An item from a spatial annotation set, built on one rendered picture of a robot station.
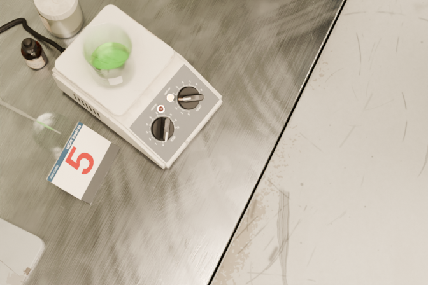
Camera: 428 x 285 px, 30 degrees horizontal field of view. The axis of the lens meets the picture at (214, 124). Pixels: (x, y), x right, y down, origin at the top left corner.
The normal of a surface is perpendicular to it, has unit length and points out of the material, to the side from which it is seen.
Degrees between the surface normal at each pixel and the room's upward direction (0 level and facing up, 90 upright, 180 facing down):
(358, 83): 0
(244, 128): 0
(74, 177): 40
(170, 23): 0
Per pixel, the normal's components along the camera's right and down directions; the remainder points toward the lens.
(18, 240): 0.01, -0.29
